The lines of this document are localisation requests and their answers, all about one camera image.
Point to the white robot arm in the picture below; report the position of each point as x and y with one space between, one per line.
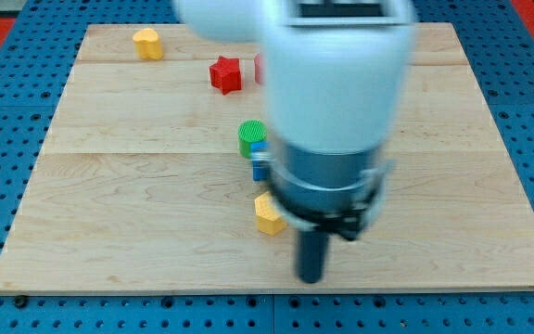
332 74

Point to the wooden board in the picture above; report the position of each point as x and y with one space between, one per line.
139 188

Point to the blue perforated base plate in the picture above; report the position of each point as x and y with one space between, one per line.
42 41

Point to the black cylindrical pointer tool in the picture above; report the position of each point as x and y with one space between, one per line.
310 255

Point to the blue block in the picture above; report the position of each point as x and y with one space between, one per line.
259 156

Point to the green cylinder block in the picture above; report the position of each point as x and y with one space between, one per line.
250 132

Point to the yellow hexagon block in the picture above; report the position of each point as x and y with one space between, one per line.
268 219

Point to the red star block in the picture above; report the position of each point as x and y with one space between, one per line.
225 75

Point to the yellow heart block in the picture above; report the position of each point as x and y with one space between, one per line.
147 44

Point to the red block behind arm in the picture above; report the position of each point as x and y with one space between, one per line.
258 71

